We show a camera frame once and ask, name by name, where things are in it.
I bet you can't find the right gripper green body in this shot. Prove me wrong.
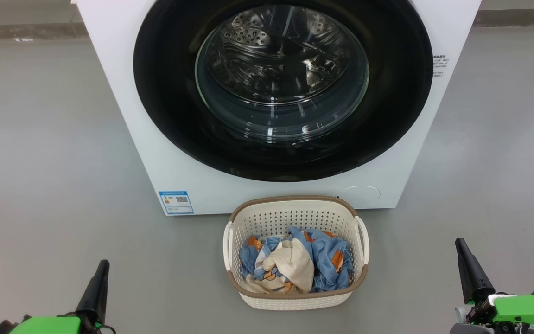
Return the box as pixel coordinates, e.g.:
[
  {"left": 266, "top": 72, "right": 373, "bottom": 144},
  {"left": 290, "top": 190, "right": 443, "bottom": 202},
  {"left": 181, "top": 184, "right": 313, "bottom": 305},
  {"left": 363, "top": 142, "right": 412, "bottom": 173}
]
[{"left": 450, "top": 289, "right": 534, "bottom": 334}]

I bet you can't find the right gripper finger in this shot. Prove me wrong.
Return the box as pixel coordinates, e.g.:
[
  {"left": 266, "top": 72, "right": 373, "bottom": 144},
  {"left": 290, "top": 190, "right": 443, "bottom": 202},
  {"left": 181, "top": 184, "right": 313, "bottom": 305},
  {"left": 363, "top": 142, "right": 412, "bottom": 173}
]
[{"left": 455, "top": 238, "right": 496, "bottom": 304}]

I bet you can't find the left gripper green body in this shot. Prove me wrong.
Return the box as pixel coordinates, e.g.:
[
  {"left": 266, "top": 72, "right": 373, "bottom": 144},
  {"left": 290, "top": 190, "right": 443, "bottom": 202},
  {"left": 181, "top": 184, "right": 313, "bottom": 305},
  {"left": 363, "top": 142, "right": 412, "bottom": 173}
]
[{"left": 0, "top": 315, "right": 115, "bottom": 334}]

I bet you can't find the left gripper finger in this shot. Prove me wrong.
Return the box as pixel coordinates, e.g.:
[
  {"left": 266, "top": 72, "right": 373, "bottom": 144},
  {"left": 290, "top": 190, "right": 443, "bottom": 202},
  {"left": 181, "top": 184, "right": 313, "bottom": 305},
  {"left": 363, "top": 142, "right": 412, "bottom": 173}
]
[{"left": 76, "top": 260, "right": 110, "bottom": 325}]

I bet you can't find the blue cartoon print garment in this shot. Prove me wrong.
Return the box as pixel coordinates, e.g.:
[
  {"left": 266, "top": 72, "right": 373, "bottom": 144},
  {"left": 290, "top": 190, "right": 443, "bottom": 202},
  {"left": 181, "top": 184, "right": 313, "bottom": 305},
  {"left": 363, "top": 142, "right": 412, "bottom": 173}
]
[{"left": 290, "top": 226, "right": 355, "bottom": 293}]

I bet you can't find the blue and cream cartoon garment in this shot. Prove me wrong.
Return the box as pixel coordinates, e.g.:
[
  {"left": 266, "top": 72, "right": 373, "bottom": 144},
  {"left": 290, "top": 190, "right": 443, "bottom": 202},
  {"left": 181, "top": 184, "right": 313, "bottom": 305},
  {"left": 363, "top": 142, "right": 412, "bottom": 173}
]
[{"left": 239, "top": 234, "right": 316, "bottom": 295}]

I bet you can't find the black round glass washer door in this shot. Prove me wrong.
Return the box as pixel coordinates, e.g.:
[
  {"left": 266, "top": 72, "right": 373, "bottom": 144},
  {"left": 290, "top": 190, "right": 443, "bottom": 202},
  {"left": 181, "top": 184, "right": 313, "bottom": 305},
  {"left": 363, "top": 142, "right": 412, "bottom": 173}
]
[{"left": 133, "top": 0, "right": 433, "bottom": 182}]

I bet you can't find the white front-load washing machine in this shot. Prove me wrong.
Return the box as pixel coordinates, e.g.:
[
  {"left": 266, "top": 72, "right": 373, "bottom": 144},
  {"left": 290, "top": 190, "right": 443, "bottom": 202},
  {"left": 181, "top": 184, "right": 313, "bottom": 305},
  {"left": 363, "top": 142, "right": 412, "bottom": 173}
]
[{"left": 71, "top": 0, "right": 482, "bottom": 216}]

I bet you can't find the blue energy label sticker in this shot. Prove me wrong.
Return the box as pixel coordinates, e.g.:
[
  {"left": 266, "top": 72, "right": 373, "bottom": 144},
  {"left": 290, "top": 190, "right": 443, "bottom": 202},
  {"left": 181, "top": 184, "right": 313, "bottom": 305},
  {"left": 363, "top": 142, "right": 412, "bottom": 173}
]
[{"left": 159, "top": 190, "right": 194, "bottom": 215}]

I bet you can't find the round white drain filter cover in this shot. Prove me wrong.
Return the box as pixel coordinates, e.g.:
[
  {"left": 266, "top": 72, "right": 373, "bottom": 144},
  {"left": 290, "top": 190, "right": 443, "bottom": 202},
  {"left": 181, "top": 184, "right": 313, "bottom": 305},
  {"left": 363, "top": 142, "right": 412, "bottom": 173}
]
[{"left": 339, "top": 186, "right": 381, "bottom": 209}]

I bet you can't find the cream perforated laundry basket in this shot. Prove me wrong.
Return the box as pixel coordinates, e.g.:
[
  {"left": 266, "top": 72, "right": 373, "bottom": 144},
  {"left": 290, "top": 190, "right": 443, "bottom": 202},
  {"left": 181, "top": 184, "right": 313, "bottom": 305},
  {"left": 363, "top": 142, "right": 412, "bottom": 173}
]
[{"left": 223, "top": 195, "right": 370, "bottom": 310}]

